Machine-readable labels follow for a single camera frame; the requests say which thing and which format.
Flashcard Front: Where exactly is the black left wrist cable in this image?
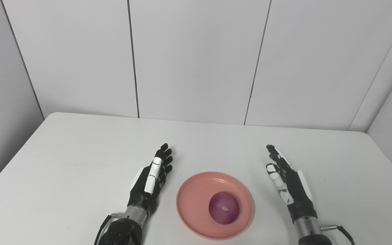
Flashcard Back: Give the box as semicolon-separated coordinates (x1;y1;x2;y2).
94;214;124;245

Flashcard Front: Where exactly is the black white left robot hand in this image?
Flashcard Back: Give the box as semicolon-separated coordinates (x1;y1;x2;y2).
127;143;173;217

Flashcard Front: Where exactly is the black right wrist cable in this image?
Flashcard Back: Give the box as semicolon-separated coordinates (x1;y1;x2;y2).
320;225;356;245

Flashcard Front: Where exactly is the purple red onion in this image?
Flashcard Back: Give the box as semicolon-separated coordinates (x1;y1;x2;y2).
209;192;240;225

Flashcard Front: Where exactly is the pink round plate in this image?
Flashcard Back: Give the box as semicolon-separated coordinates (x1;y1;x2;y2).
176;171;254;240

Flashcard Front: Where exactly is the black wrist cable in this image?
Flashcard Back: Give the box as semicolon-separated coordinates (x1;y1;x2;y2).
320;225;356;245
94;214;124;245

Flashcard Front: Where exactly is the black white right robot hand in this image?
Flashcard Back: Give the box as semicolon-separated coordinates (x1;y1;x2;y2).
266;145;318;224

